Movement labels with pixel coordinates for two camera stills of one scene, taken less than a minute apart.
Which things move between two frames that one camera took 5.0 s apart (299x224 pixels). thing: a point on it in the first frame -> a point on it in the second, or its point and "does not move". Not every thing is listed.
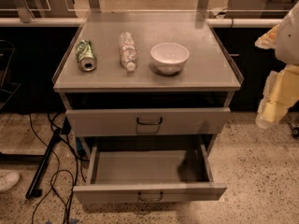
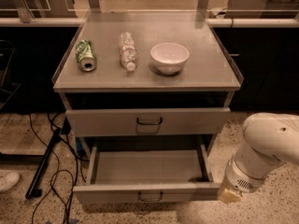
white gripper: (289, 41) -> (239, 178)
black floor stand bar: (35, 189) does not move
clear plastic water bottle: (129, 54) does not move
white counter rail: (210, 22) does not move
